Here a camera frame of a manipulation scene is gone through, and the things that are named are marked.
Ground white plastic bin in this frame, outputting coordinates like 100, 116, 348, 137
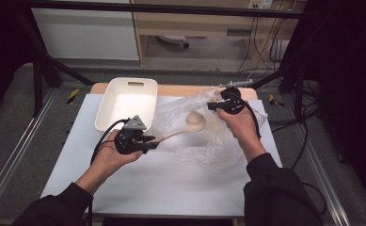
94, 76, 159, 133

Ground black metal frame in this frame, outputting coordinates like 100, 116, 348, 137
14, 0, 321, 121

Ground hand-held gripper cable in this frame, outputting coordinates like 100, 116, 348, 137
89, 118, 131, 167
231, 97, 263, 140

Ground beige spoon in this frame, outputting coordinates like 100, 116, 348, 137
153, 109, 208, 144

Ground black curtain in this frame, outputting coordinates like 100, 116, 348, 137
283, 0, 366, 215
0, 0, 38, 127

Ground white power strip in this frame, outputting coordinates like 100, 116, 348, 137
247, 0, 275, 10

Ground person's right hand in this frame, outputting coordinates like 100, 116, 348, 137
215, 105, 263, 149

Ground hanging desk cables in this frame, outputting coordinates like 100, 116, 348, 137
237, 12, 295, 73

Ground right hand-held gripper cable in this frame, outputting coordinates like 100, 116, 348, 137
231, 97, 263, 140

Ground wooden desk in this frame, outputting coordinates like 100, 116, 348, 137
130, 0, 308, 68

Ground white cabinet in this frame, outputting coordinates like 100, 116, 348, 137
30, 0, 140, 62

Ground person's left hand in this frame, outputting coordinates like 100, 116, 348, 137
90, 129, 144, 182

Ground yellow black tape strip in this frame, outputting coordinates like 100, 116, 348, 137
66, 88, 80, 106
268, 93, 285, 109

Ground white table board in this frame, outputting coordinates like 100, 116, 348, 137
40, 93, 284, 218

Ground black floor cable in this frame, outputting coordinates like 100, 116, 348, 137
290, 120, 328, 218

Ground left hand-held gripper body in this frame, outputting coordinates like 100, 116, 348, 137
114, 114, 150, 155

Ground wooden table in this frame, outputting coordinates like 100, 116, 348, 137
89, 82, 260, 102

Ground left hand-held gripper cable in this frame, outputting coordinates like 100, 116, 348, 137
89, 118, 131, 167

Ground clear smiley plastic bag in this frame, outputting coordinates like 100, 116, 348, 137
153, 86, 270, 171

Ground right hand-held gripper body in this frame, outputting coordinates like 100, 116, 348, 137
219, 78, 254, 115

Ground aluminium floor rail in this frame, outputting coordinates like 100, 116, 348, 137
295, 124, 353, 226
0, 89, 58, 218

